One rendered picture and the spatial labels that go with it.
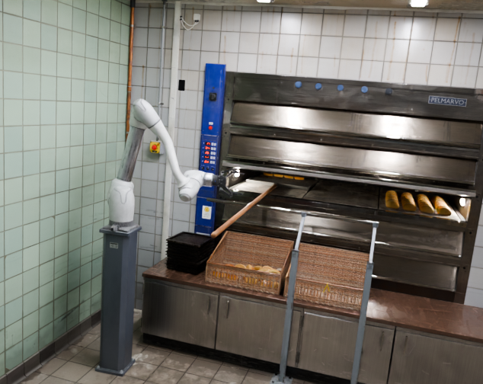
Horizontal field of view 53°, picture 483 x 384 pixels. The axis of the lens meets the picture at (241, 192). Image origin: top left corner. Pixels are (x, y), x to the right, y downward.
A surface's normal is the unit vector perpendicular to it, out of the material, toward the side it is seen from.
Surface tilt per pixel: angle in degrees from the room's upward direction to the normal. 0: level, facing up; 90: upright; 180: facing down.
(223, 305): 90
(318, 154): 70
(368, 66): 90
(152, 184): 90
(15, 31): 90
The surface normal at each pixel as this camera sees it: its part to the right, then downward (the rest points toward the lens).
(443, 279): -0.23, -0.19
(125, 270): 0.54, 0.20
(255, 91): -0.27, 0.16
